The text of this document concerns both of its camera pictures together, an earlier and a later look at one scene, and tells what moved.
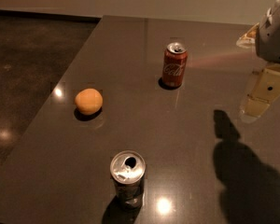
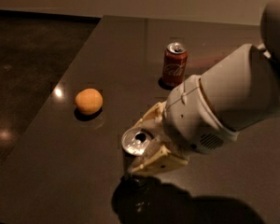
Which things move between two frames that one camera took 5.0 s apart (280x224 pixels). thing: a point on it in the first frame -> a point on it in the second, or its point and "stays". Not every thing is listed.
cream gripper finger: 249,37 -> 153,118
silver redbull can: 128,170 -> 135,145
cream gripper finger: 270,86 -> 161,159
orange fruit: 89,101 stays
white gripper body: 273,35 -> 189,114
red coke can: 175,63 stays
